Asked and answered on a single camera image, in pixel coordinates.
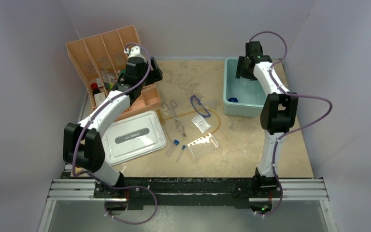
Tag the white storage box lid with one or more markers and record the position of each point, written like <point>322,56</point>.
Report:
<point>133,137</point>

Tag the clear test tube rack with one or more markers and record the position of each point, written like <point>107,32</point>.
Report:
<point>203,146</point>

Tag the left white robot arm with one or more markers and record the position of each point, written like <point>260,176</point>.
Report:
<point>82,141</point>

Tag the small blue-capped test tube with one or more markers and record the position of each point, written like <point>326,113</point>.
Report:
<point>180,153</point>

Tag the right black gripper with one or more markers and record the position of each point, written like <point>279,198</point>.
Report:
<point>241,72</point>

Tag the teal plastic bin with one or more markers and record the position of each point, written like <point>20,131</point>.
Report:
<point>249,93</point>

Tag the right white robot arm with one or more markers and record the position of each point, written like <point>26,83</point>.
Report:
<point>277,116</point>

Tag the large blue-capped test tube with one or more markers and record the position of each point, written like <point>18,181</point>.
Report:
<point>172,147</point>

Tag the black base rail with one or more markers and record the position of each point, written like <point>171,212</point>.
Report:
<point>171,191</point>

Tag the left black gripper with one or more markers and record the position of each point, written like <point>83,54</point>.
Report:
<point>155,75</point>

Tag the pink plastic organizer rack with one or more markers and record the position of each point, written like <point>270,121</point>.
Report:
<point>100,59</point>

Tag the small white plastic packet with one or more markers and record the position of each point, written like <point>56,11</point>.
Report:
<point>201,123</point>

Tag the tan rubber tubing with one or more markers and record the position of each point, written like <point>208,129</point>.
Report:
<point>164,119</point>

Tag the metal crucible tongs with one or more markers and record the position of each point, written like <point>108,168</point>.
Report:
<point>180,126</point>

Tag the blue safety glasses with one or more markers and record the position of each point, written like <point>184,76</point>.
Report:
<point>199,107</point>

